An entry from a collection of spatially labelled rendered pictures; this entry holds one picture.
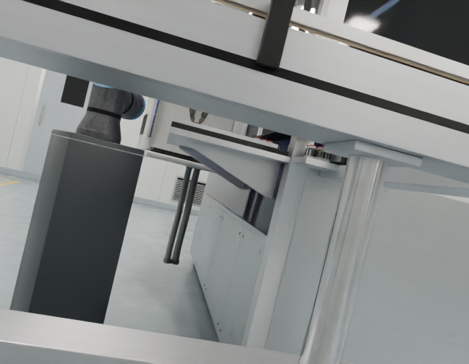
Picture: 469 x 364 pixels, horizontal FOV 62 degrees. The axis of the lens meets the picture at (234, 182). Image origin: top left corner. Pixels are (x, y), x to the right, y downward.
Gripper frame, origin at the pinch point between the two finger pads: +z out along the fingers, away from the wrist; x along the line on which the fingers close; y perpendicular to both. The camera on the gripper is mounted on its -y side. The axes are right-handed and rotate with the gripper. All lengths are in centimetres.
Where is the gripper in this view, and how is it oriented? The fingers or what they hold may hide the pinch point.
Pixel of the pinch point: (196, 120)
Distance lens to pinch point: 148.8
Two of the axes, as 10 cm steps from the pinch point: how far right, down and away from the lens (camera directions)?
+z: -2.4, 9.7, 0.1
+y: 1.8, 0.5, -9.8
